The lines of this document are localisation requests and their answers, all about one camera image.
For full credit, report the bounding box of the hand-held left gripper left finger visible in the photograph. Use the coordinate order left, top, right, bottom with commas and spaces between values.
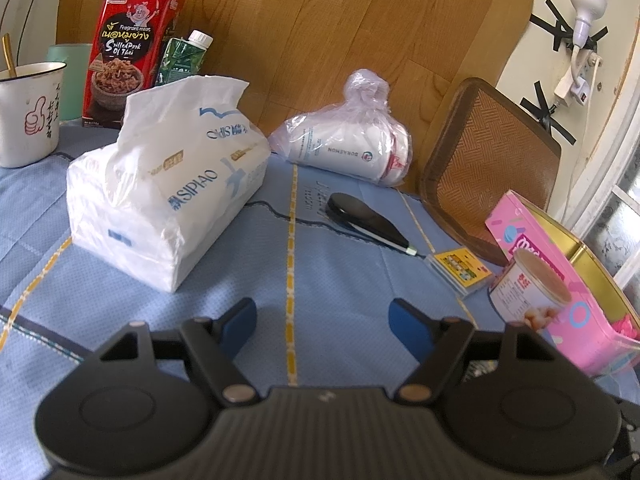
97, 297, 260, 405

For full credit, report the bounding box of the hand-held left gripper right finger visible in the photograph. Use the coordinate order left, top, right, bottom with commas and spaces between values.
388, 297, 551, 405

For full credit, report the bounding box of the yellow card box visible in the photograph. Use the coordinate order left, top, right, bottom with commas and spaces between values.
424, 248, 494, 300

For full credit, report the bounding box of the blue tablecloth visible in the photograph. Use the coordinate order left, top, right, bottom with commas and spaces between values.
0, 121, 640, 461

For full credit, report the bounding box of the food can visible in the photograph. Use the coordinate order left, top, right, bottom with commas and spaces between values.
487, 248, 574, 334

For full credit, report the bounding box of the white tissue pack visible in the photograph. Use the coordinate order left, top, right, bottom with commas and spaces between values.
66, 74, 271, 294

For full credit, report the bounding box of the pink tin box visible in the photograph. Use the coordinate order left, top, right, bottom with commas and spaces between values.
485, 189, 640, 376

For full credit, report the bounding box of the woven back chair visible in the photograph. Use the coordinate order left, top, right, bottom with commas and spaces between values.
418, 77, 564, 267

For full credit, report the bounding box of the plastic bag of paper cups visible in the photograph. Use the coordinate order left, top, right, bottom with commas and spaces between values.
268, 69, 414, 189

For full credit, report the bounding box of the pink cloth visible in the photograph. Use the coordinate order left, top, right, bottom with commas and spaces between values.
612, 312, 640, 342

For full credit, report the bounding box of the window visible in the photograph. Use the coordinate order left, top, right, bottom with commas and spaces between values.
564, 149, 640, 292

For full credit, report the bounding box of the black tape strip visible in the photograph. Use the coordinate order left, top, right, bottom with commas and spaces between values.
519, 82, 576, 146
529, 0, 609, 54

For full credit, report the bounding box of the green drink carton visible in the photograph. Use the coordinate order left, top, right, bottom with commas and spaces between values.
153, 29, 214, 87

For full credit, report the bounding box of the white enamel mug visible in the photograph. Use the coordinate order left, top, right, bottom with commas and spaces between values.
0, 61, 69, 169

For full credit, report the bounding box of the red snack tin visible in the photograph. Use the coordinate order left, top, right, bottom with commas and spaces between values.
82, 0, 190, 126

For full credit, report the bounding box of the pale green cup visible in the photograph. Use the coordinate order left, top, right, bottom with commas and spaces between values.
47, 44, 94, 122

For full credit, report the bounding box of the white power strip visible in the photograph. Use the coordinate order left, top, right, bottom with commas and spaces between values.
553, 45, 604, 109

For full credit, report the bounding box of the gold spoon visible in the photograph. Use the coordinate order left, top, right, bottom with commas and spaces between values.
1, 34, 19, 79

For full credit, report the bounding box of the white bulb lamp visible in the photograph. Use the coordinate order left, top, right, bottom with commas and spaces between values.
569, 0, 611, 52

